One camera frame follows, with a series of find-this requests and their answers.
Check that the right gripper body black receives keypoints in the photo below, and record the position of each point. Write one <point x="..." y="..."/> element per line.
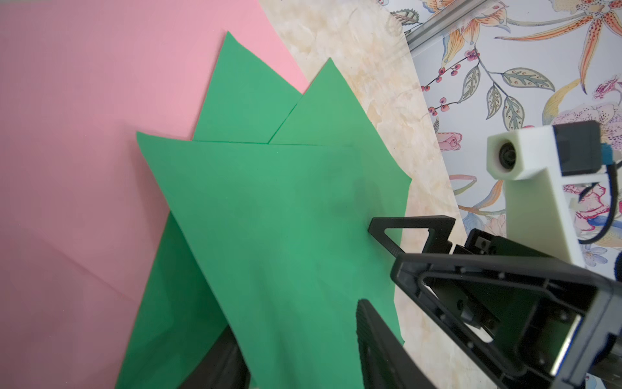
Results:
<point x="534" y="321"/>

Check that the green paper front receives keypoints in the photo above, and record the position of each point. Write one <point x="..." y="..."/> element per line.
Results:
<point x="280" y="232"/>

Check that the pink paper left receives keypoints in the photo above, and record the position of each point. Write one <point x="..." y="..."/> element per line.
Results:
<point x="81" y="216"/>

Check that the right corner aluminium post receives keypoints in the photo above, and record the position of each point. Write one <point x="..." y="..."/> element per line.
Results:
<point x="443" y="23"/>

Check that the green paper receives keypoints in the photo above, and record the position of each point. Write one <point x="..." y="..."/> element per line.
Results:
<point x="329" y="115"/>
<point x="280" y="232"/>

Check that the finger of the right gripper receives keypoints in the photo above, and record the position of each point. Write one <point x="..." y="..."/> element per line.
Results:
<point x="486" y="291"/>
<point x="400" y="235"/>

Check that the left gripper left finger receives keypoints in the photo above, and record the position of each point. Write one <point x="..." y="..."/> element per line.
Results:
<point x="223" y="367"/>

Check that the green paper hidden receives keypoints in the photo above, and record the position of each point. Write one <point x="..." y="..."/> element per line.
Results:
<point x="179" y="319"/>

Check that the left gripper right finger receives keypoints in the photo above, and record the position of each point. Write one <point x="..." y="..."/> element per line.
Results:
<point x="384" y="362"/>

